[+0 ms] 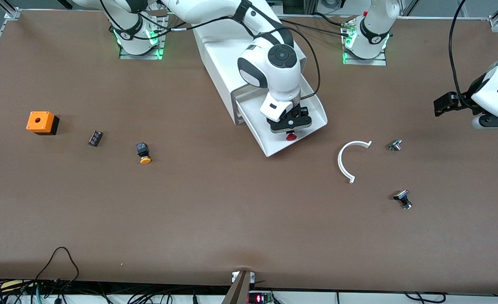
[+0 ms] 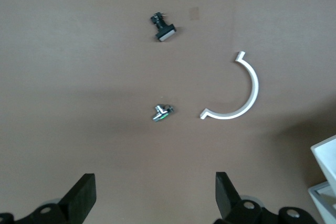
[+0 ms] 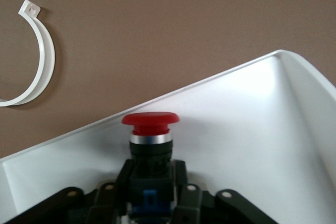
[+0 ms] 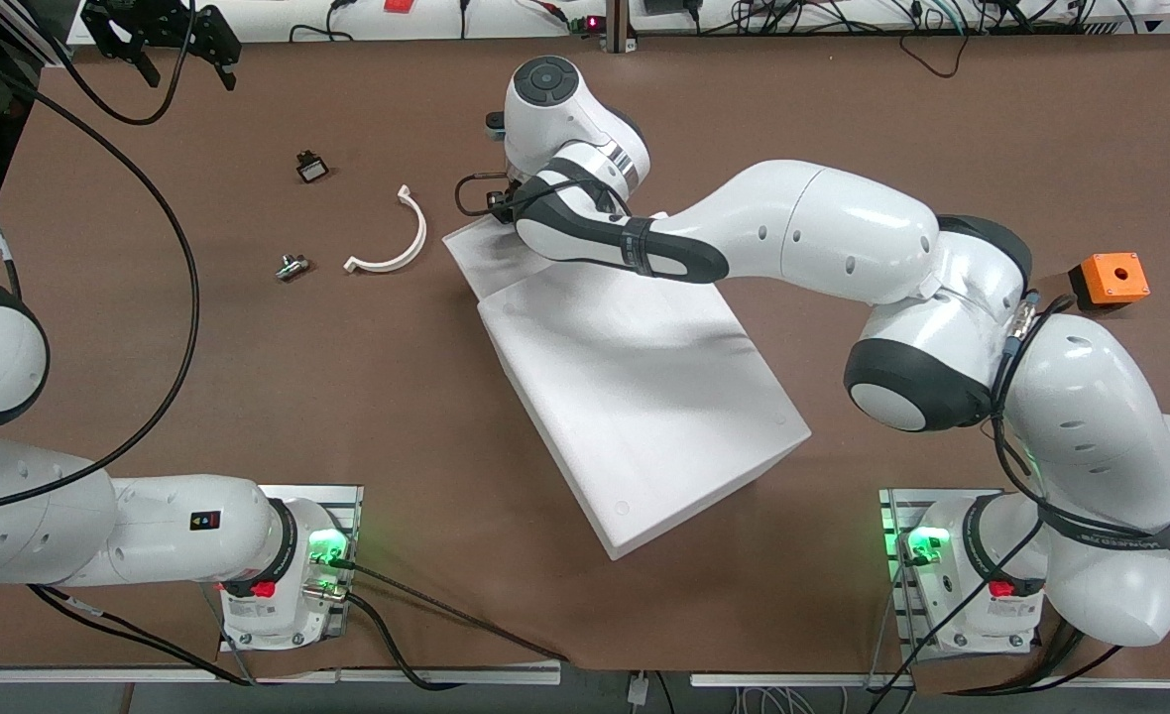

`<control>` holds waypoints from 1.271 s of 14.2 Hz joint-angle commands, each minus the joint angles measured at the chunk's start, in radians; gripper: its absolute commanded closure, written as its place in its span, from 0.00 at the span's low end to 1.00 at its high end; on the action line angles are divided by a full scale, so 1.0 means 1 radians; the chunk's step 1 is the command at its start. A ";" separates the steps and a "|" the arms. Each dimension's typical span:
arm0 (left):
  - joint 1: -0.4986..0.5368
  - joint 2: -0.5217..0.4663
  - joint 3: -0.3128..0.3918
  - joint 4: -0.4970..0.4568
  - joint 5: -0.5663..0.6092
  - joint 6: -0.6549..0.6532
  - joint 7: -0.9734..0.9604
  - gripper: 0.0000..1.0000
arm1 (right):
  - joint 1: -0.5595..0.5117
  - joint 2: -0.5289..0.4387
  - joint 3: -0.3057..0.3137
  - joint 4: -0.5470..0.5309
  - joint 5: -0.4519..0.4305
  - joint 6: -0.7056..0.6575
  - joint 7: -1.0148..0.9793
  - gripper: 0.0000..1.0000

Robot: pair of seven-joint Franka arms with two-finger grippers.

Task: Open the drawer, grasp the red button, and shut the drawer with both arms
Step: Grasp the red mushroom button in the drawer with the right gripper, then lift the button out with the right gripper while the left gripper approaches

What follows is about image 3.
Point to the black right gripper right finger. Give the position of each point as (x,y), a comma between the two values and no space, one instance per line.
(181,182)

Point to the white drawer with dividers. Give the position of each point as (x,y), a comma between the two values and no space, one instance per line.
(236,129)

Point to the white semicircular pipe clamp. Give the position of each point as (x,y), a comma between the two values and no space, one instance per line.
(48,58)

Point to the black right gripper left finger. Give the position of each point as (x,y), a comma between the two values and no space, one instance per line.
(122,182)

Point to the red mushroom push button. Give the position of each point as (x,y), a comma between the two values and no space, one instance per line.
(151,121)

